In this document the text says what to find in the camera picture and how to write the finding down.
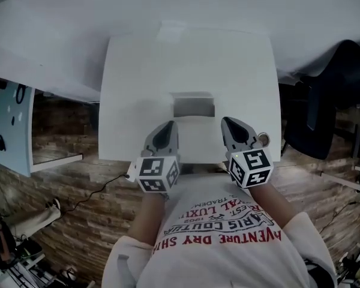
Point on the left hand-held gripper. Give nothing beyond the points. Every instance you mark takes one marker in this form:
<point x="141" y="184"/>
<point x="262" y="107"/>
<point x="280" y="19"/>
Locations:
<point x="151" y="168"/>

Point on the black office chair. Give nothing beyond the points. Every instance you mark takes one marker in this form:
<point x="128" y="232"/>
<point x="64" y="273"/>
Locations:
<point x="318" y="115"/>

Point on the black computer mouse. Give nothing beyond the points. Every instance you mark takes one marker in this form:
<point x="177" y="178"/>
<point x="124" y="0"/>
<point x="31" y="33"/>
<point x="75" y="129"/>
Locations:
<point x="1" y="144"/>

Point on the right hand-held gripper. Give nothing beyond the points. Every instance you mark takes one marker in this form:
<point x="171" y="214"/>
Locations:
<point x="255" y="162"/>

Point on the light blue desk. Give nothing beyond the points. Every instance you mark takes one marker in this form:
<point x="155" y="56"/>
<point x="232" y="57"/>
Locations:
<point x="6" y="160"/>

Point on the person's right forearm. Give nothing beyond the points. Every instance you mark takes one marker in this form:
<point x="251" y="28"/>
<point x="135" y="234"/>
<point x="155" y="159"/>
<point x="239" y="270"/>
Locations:
<point x="268" y="205"/>

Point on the person's left forearm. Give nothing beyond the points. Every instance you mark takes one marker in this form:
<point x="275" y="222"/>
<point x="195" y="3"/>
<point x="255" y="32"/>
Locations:
<point x="148" y="220"/>

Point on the person's white printed shirt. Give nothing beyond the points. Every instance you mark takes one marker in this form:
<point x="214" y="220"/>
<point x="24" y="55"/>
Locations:
<point x="228" y="265"/>

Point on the white power strip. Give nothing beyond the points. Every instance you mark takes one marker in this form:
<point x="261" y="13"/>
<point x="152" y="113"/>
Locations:
<point x="132" y="172"/>

